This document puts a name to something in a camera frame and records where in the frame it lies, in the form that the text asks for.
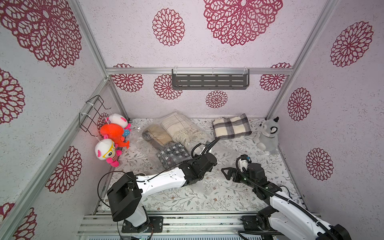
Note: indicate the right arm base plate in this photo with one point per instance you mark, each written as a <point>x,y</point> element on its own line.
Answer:
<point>255,220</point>

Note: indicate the grey metal wall shelf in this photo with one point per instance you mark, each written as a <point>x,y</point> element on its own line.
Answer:
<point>209,82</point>

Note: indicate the cream fringed scarf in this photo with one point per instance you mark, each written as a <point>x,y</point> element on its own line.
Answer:
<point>181,129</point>

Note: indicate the red octopus plush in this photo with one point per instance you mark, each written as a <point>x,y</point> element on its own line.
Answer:
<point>115,133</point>

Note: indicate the white pink plush top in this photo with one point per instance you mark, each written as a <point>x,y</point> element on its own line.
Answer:
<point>118,120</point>

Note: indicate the clear plastic vacuum bag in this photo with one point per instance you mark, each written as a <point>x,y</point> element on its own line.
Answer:
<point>153,150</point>

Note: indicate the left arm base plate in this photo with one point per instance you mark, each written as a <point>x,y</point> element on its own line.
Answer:
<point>153,225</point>

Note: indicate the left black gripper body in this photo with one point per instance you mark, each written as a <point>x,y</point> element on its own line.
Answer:
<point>196,159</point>

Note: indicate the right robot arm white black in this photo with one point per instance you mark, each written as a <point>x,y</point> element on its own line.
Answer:
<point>282,216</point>

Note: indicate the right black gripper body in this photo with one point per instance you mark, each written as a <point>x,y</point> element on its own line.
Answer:
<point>237,175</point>

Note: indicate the grey cream plaid scarf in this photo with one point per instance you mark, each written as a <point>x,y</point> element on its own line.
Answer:
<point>231,128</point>

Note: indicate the grey plush toy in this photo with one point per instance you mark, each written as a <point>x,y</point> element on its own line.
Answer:
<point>267,136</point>

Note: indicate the brown beige scarf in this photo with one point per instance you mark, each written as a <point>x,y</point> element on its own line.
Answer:
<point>157,136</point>

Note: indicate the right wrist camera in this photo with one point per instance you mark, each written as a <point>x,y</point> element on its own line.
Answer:
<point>242,163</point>

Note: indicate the white plush with yellow glasses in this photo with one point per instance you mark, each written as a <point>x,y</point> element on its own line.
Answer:
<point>106,150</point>

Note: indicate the black wire basket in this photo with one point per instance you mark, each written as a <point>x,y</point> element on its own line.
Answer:
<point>87,119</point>

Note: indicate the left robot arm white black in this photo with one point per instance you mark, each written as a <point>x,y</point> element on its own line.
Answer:
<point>126,193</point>

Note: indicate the black white houndstooth scarf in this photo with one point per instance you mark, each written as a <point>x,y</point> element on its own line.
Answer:
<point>172,154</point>

